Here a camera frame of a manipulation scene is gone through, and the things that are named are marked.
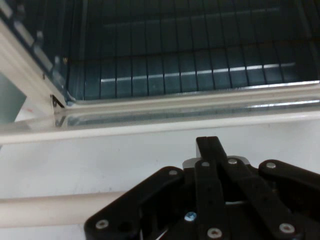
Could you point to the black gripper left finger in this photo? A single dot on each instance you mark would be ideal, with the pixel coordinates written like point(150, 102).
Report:
point(150, 200)

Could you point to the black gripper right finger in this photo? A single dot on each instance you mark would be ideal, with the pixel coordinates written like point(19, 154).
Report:
point(250, 190)

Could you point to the cream toaster oven body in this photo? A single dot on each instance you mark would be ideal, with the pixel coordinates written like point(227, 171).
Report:
point(22, 72)

